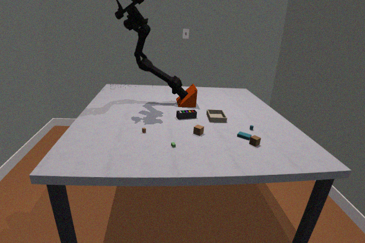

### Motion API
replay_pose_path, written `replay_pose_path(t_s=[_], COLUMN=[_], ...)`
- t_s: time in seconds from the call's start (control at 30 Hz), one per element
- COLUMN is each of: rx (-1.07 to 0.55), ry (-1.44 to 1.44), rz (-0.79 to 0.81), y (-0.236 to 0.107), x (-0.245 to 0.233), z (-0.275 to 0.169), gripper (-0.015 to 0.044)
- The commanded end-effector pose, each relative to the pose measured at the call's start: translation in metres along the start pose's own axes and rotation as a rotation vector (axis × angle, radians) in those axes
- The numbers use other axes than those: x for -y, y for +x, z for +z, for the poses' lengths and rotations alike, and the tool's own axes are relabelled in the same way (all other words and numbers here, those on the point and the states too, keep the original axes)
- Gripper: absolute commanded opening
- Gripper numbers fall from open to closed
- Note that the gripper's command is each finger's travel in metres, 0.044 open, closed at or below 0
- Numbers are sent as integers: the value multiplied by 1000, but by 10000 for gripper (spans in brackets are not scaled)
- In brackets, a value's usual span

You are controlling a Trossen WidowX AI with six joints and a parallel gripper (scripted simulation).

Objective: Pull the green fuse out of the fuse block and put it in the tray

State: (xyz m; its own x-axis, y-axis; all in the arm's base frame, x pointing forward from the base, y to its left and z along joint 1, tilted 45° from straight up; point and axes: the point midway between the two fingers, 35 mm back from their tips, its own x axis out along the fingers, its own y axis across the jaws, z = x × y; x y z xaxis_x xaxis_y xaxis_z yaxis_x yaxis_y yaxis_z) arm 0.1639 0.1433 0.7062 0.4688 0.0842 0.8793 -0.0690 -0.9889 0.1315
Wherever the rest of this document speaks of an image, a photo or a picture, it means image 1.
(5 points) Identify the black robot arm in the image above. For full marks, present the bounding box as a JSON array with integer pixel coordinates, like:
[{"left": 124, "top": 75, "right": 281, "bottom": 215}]
[{"left": 124, "top": 7, "right": 188, "bottom": 99}]

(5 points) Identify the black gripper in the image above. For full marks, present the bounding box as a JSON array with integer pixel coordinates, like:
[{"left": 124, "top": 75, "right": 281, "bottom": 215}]
[{"left": 115, "top": 0, "right": 144, "bottom": 19}]

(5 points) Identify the teal rectangular block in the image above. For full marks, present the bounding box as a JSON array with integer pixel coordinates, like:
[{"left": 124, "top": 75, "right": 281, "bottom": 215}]
[{"left": 237, "top": 132, "right": 251, "bottom": 140}]

